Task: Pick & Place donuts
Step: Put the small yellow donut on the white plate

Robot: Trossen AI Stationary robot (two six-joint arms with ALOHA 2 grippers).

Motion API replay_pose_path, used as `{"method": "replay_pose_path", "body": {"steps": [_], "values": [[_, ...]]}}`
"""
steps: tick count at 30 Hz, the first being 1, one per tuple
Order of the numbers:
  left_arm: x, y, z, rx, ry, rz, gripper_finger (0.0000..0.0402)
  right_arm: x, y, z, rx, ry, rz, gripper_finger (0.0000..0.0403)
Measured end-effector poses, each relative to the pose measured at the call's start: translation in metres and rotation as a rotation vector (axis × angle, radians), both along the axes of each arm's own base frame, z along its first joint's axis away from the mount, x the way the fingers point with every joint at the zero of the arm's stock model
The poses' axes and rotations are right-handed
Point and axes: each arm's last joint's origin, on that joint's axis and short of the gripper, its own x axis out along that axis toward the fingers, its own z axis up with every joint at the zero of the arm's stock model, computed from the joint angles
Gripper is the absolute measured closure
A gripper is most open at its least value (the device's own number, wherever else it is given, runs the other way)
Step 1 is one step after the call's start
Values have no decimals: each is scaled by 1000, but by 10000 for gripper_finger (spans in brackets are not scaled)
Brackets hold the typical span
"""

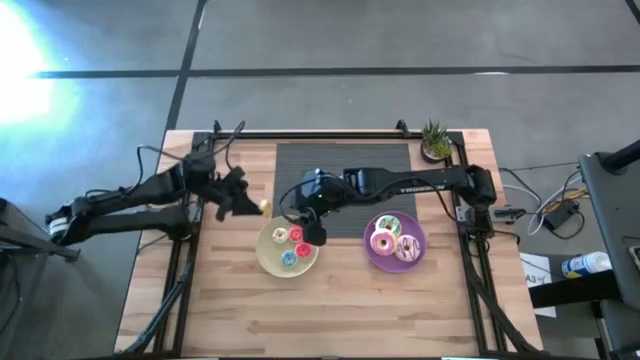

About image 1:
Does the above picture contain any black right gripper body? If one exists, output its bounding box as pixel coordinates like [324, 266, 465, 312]
[293, 169, 346, 224]

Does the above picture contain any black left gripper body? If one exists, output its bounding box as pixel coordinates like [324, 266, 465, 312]
[214, 179, 251, 222]

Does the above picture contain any large pink frosted donut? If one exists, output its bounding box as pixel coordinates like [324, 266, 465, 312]
[369, 229, 398, 257]

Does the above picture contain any large green frosted donut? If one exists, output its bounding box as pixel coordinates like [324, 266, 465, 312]
[375, 214, 403, 238]

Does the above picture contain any dark grey ribbed placemat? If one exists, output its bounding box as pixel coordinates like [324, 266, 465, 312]
[272, 143, 418, 239]

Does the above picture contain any pale yellow round plate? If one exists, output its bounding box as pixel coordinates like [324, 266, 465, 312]
[254, 213, 320, 279]

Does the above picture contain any purple round plate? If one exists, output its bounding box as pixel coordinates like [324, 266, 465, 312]
[363, 210, 428, 274]

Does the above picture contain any small potted succulent plant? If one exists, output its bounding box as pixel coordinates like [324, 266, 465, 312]
[419, 118, 455, 165]

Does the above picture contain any black table clamp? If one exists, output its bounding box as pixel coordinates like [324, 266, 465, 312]
[492, 207, 526, 221]

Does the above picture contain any black metal stand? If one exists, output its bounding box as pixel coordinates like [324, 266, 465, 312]
[0, 197, 81, 360]

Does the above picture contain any white paper sheet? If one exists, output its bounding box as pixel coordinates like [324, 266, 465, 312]
[519, 252, 557, 319]

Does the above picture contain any black power adapter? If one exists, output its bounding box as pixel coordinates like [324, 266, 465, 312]
[543, 200, 581, 232]

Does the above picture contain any black crossbar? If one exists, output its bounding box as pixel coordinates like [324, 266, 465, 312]
[528, 269, 621, 309]

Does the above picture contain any white blue spray can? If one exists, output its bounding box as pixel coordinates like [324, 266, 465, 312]
[561, 251, 614, 279]

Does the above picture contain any grey metal cart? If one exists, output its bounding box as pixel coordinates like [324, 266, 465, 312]
[578, 149, 640, 311]

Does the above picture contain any black pole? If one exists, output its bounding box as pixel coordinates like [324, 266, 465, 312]
[599, 139, 640, 174]

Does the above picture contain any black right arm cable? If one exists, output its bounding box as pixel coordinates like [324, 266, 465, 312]
[277, 177, 461, 224]

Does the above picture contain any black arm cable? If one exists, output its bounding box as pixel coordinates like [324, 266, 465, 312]
[277, 177, 461, 224]
[134, 119, 246, 201]

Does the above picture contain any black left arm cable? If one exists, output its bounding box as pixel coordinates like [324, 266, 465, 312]
[134, 119, 246, 201]

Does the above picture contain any black aluminium table frame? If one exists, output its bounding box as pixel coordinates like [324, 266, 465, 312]
[122, 119, 541, 359]

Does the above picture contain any black floor cable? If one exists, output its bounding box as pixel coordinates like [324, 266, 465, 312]
[498, 160, 581, 201]

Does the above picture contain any white floor cable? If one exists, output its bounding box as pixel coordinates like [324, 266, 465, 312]
[502, 184, 584, 236]

